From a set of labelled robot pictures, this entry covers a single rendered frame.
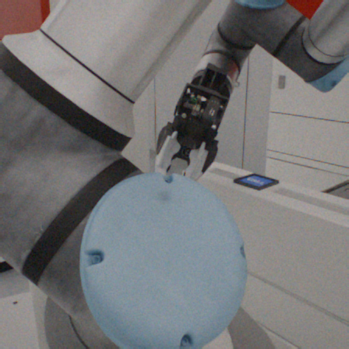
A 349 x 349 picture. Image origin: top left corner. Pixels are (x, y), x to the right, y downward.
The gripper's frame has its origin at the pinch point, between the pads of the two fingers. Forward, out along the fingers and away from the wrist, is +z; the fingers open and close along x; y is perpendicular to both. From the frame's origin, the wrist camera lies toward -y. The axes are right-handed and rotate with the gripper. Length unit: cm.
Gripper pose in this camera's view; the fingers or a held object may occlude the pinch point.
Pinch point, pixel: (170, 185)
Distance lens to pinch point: 59.2
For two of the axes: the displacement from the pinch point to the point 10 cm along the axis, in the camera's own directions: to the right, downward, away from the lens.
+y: 1.7, -5.2, -8.4
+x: 9.3, 3.6, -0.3
